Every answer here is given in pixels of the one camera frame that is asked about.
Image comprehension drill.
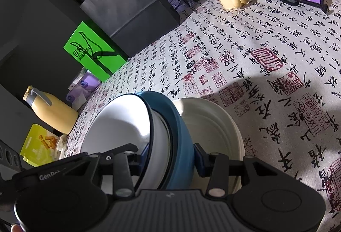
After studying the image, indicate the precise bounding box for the person's left hand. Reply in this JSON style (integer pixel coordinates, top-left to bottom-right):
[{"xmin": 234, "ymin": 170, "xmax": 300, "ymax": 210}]
[{"xmin": 10, "ymin": 224, "xmax": 23, "ymax": 232}]

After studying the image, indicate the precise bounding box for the purple tissue pack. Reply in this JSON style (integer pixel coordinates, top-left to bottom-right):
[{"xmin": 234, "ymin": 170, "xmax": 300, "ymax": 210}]
[{"xmin": 66, "ymin": 70, "xmax": 101, "ymax": 111}]

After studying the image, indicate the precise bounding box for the black paper bag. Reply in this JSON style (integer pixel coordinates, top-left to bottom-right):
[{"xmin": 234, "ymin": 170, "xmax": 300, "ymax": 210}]
[{"xmin": 80, "ymin": 0, "xmax": 180, "ymax": 57}]

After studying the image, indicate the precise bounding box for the green paper bag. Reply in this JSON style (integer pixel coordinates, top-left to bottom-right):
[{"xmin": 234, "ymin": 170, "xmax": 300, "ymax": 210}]
[{"xmin": 64, "ymin": 21, "xmax": 127, "ymax": 82}]

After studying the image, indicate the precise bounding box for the yellow snack box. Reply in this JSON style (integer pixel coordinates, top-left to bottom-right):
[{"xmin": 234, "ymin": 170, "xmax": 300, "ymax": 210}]
[{"xmin": 20, "ymin": 124, "xmax": 59, "ymax": 167}]

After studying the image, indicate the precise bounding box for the calligraphy print tablecloth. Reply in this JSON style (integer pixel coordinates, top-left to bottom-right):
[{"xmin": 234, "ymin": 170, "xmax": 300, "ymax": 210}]
[{"xmin": 66, "ymin": 0, "xmax": 340, "ymax": 231}]

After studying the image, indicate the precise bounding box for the blue bowl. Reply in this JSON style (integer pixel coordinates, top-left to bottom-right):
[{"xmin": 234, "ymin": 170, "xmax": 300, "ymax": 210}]
[{"xmin": 137, "ymin": 91, "xmax": 194, "ymax": 190}]

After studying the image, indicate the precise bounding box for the white bowl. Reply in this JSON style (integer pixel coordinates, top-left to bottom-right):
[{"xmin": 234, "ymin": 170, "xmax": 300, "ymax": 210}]
[
  {"xmin": 81, "ymin": 94, "xmax": 151, "ymax": 154},
  {"xmin": 133, "ymin": 110, "xmax": 171, "ymax": 193}
]

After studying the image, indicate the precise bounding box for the white small box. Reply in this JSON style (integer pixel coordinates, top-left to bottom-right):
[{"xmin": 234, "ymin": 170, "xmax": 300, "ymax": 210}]
[{"xmin": 68, "ymin": 68, "xmax": 87, "ymax": 91}]

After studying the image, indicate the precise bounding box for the yellow thermos jug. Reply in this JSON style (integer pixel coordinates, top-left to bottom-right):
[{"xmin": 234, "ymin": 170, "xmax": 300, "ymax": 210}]
[{"xmin": 23, "ymin": 86, "xmax": 79, "ymax": 135}]

